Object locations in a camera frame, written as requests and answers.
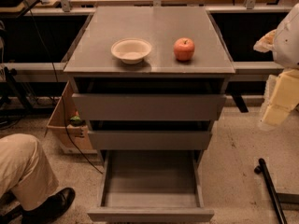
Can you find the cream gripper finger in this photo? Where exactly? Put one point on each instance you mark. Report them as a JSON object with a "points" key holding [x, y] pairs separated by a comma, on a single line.
{"points": [[274, 115], [265, 43]]}

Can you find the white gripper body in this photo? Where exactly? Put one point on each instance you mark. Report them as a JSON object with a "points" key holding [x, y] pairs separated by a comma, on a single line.
{"points": [[287, 44]]}

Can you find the grey bottom drawer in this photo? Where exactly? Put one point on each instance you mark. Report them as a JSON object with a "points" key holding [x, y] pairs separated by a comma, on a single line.
{"points": [[150, 186]]}

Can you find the grey drawer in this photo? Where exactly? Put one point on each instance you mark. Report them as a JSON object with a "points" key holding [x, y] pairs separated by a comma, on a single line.
{"points": [[150, 135], [136, 99], [150, 186]]}

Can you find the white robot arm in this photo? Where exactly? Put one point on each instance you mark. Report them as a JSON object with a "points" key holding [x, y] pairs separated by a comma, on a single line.
{"points": [[285, 53]]}

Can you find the grey drawer cabinet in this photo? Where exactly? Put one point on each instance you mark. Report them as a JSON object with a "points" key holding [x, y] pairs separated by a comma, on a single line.
{"points": [[161, 27]]}

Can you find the grey middle drawer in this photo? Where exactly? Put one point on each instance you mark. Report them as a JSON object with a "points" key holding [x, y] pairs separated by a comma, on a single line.
{"points": [[150, 135]]}

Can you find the grey top drawer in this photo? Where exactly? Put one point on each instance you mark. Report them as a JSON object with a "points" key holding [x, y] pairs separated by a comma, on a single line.
{"points": [[136, 99]]}

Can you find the red apple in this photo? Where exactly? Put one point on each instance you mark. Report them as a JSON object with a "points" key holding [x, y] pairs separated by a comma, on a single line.
{"points": [[184, 49]]}

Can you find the black metal stand leg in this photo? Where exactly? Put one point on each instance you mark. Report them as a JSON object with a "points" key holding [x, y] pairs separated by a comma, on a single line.
{"points": [[277, 199]]}

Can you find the white paper bowl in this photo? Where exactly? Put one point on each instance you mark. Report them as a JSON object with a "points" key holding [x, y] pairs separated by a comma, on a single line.
{"points": [[131, 50]]}

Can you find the green object in box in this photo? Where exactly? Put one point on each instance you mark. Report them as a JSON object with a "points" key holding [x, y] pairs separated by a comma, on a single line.
{"points": [[76, 120]]}

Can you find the cardboard box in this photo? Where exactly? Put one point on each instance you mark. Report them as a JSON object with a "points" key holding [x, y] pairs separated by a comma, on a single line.
{"points": [[71, 140]]}

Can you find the black leather shoe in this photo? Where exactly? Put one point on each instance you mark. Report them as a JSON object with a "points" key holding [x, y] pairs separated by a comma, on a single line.
{"points": [[49, 211]]}

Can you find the beige trouser leg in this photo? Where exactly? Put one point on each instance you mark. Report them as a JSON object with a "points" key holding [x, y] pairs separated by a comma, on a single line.
{"points": [[25, 170]]}

